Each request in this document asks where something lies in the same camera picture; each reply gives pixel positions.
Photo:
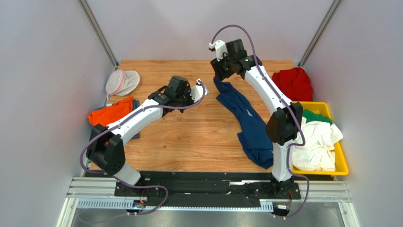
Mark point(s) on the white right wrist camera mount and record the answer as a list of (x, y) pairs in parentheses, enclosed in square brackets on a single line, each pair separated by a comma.
[(219, 47)]

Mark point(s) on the white mesh laundry bag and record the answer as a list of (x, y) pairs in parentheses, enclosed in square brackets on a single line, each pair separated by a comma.
[(121, 83)]

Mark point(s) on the left aluminium corner post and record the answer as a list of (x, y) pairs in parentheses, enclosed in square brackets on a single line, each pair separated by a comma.
[(91, 18)]

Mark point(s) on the right aluminium corner post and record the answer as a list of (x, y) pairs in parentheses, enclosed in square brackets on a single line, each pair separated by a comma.
[(320, 31)]

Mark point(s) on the white t shirt in bin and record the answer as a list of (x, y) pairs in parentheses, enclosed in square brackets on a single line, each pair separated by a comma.
[(318, 152)]

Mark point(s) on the yellow plastic bin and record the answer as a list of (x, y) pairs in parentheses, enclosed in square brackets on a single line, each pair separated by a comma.
[(340, 161)]

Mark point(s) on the green t shirt in bin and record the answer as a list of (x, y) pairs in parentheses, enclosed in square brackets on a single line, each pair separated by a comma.
[(311, 117)]

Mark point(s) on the aluminium corner post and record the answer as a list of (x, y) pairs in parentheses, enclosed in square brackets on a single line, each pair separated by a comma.
[(320, 31), (91, 18)]

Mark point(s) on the navy blue t shirt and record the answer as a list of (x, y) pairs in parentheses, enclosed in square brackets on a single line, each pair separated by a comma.
[(253, 138)]

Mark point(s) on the red crumpled t shirt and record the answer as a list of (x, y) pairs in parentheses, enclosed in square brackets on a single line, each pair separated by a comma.
[(295, 84)]

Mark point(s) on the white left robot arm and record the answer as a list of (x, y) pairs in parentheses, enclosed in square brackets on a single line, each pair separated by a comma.
[(106, 145)]

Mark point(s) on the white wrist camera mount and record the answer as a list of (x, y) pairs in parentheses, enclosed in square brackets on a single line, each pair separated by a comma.
[(219, 47), (199, 91)]

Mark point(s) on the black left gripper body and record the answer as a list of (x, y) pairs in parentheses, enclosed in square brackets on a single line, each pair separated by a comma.
[(185, 100)]

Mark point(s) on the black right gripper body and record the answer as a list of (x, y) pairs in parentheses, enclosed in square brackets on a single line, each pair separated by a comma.
[(217, 67)]

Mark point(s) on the aluminium frame rail front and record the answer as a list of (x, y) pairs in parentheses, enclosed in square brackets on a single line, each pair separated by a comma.
[(97, 192)]

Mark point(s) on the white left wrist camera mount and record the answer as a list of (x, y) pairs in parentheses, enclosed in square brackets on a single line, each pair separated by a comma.
[(199, 91)]

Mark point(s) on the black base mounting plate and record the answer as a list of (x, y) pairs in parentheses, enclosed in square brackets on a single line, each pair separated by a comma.
[(201, 189)]

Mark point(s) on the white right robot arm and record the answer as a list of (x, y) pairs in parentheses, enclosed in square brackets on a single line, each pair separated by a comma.
[(285, 120)]

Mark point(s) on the orange folded t shirt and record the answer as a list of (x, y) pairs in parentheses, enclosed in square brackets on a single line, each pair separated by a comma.
[(110, 113)]

